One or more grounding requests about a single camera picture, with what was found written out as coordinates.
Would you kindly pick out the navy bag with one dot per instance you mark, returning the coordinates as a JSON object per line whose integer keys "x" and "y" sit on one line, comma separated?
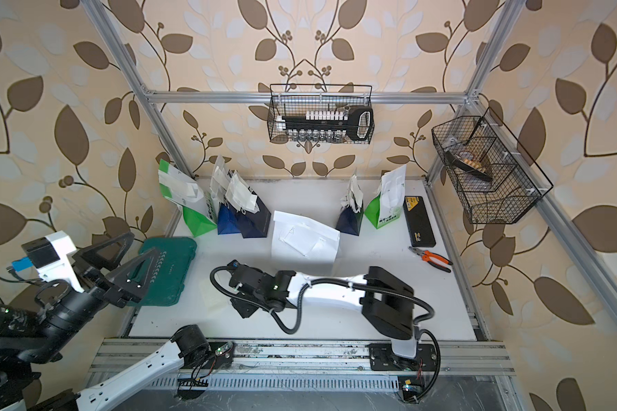
{"x": 349, "y": 222}
{"x": 251, "y": 214}

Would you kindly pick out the dark tool in basket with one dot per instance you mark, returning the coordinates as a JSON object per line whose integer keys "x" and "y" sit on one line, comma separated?
{"x": 470, "y": 167}

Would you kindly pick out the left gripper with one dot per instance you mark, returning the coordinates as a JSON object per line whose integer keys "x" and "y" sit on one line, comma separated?
{"x": 114, "y": 288}

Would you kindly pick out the green tool case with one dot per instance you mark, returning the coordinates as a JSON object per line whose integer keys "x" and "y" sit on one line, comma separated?
{"x": 167, "y": 283}

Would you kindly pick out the blue white Cheerful bag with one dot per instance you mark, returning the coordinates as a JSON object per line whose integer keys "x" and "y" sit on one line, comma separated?
{"x": 220, "y": 180}

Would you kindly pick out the wire basket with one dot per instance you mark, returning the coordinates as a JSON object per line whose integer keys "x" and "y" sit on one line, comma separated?
{"x": 518, "y": 181}
{"x": 294, "y": 98}

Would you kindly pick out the navy bag front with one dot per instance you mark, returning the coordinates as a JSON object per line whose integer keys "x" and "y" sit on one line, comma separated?
{"x": 251, "y": 214}

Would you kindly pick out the receipt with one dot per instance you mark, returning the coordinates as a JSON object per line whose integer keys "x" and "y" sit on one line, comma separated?
{"x": 239, "y": 195}
{"x": 353, "y": 199}

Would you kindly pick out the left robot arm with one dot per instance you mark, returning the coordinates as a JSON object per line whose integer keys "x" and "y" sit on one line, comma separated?
{"x": 28, "y": 338}

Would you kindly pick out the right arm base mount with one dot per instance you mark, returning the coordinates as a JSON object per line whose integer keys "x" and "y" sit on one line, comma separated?
{"x": 425, "y": 364}

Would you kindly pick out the back wire basket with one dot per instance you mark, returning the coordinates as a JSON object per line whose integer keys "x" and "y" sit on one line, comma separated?
{"x": 294, "y": 98}

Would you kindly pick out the black socket set holder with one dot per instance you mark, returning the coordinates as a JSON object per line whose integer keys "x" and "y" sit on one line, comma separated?
{"x": 345, "y": 124}

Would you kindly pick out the black box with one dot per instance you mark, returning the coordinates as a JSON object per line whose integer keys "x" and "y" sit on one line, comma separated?
{"x": 418, "y": 222}

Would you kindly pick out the green white bag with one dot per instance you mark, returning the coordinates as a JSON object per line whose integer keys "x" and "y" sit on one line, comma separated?
{"x": 183, "y": 191}
{"x": 387, "y": 205}

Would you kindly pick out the aluminium frame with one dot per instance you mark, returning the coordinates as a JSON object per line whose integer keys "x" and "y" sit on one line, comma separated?
{"x": 593, "y": 269}

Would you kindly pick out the large white paper bag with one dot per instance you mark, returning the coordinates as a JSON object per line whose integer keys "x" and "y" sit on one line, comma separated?
{"x": 303, "y": 245}

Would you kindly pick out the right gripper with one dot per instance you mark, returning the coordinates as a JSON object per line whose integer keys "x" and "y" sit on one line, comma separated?
{"x": 243, "y": 310}

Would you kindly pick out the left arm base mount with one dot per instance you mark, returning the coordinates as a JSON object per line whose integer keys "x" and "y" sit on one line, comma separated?
{"x": 202, "y": 358}

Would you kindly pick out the right wire basket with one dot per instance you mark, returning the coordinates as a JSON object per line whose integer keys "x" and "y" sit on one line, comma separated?
{"x": 518, "y": 181}

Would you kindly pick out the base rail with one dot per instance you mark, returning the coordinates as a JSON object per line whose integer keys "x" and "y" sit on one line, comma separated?
{"x": 313, "y": 375}

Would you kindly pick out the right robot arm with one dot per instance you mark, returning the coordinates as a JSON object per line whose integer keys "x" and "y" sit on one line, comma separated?
{"x": 378, "y": 296}

